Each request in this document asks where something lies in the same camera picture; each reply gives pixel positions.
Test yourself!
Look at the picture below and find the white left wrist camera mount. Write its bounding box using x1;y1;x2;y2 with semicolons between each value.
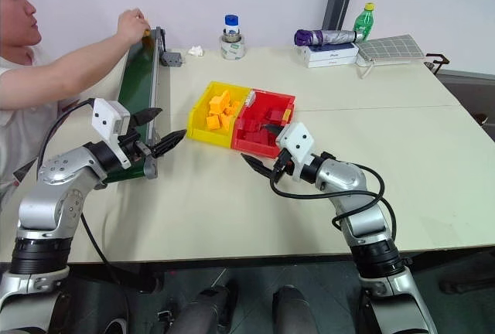
91;97;133;169

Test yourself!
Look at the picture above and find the folded grey purple umbrella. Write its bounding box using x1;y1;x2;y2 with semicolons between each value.
294;28;370;47

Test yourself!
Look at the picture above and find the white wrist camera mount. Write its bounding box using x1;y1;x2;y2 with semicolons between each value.
275;121;316;183
91;97;133;169

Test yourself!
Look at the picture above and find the clear tape roll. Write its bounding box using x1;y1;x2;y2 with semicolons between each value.
219;32;248;61

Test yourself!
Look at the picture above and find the yellow plastic bin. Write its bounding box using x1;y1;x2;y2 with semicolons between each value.
186;80;253;149

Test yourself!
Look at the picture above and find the grey checked pad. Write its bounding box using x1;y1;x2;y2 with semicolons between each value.
357;33;427;66

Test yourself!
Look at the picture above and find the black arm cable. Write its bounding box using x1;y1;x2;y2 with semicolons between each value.
269;162;398;243
36;97;131;300

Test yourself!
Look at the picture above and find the person in white shirt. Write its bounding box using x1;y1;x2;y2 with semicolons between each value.
0;0;63;199

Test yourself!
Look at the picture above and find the dark rounded robot leg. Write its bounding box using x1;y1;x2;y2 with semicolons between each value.
169;278;240;334
271;284;325;334

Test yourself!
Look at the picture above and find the black red chair frame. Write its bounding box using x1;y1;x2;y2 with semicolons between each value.
424;52;450;77

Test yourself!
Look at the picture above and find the white flat carton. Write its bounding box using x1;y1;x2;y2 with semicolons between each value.
304;55;360;70
297;41;360;61

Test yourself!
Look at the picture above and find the red plastic bin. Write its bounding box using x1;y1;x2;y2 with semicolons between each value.
230;89;297;159

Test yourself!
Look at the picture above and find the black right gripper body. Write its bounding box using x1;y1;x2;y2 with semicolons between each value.
271;148;298;177

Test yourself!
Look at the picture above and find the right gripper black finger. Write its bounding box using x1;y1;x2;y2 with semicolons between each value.
240;152;277;181
262;122;288;136

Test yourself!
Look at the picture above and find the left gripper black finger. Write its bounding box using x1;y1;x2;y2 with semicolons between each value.
131;107;164;127
150;128;189;158

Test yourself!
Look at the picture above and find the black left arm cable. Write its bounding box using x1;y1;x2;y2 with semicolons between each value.
36;97;131;300

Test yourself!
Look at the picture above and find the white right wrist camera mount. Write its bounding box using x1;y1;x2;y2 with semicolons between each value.
275;121;316;183

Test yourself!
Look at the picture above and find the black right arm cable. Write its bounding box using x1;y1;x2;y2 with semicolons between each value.
269;162;398;243

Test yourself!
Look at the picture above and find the green conveyor belt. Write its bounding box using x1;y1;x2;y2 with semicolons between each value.
101;26;169;186

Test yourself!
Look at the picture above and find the green plastic bottle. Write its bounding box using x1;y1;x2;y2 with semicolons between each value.
353;2;377;42

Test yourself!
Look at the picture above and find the person's bare right hand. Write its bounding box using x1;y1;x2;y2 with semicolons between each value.
116;8;152;46

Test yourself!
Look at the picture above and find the large yellow block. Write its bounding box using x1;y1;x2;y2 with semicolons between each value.
208;90;231;114

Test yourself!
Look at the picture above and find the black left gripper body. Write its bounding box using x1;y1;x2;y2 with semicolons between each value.
118;128;155;165

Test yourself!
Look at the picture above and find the white bottle blue cap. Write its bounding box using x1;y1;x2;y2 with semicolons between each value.
223;13;241;43

